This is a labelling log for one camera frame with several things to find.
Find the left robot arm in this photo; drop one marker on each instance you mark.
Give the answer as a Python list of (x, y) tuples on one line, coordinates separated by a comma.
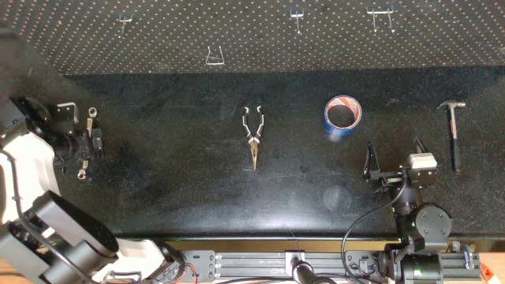
[(27, 165)]

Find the hammer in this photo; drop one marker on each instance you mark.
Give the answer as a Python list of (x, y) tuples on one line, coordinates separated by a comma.
[(453, 126)]

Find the metal hook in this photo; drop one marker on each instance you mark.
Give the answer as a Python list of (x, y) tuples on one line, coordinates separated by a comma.
[(380, 12), (298, 23), (125, 17), (215, 63)]

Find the roll of blue tape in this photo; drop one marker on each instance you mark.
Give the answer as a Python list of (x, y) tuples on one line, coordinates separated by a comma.
[(329, 126)]

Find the black pegboard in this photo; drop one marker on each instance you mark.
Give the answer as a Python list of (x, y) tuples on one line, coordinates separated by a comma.
[(252, 35)]

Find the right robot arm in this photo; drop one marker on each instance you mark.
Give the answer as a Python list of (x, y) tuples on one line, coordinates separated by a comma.
[(432, 225)]

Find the black and white pliers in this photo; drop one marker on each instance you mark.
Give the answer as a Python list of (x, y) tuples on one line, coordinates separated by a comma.
[(254, 142)]

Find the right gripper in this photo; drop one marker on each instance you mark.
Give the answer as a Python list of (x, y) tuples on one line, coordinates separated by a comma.
[(388, 179)]

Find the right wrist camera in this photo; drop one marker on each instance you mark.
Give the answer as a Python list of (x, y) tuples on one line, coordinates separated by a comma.
[(421, 161)]

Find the mounting rail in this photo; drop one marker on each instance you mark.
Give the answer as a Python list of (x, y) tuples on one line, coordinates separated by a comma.
[(252, 264)]

